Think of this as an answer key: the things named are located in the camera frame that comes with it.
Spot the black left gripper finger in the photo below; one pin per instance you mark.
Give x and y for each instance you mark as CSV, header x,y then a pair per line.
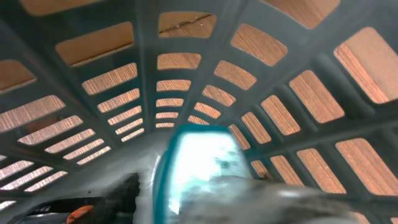
x,y
119,205

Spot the teal Listerine mouthwash bottle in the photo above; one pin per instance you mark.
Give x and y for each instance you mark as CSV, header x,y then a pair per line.
x,y
203,177

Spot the dark red snack packet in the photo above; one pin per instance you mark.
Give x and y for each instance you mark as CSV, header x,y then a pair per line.
x,y
62,211

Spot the grey plastic mesh basket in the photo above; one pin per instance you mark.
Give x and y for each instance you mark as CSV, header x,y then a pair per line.
x,y
92,91

